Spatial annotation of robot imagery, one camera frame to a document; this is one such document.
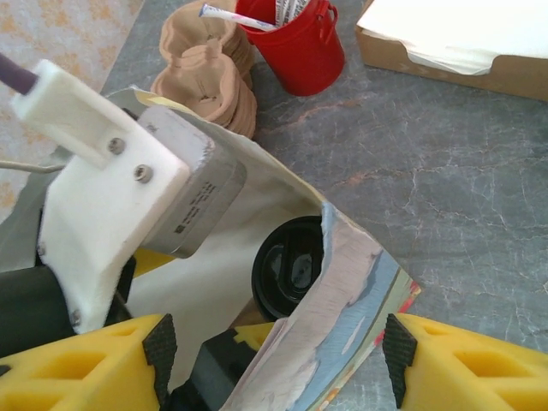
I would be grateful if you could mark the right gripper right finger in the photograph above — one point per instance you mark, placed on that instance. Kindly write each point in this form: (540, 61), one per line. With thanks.
(479, 377)

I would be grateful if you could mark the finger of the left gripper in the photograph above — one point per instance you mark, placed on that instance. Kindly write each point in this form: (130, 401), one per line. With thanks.
(218, 368)
(152, 261)

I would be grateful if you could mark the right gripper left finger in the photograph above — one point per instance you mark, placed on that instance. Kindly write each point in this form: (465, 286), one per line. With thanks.
(64, 377)

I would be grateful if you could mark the white and green paper bag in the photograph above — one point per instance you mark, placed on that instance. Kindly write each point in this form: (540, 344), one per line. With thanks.
(325, 325)

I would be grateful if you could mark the paper-wrapped straw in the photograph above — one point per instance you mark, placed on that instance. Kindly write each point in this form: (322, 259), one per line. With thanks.
(240, 18)
(306, 4)
(286, 8)

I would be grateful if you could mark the brown pulp cup carrier stack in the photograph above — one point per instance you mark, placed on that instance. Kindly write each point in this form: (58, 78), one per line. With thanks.
(205, 85)

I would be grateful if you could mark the red plastic bucket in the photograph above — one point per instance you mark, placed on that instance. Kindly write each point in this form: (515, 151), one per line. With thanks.
(304, 55)

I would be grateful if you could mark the brown cardboard napkin tray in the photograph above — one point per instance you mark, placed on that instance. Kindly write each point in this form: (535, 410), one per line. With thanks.
(428, 64)

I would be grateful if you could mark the white paper napkin stack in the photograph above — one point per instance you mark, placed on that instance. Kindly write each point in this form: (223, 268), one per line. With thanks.
(462, 34)

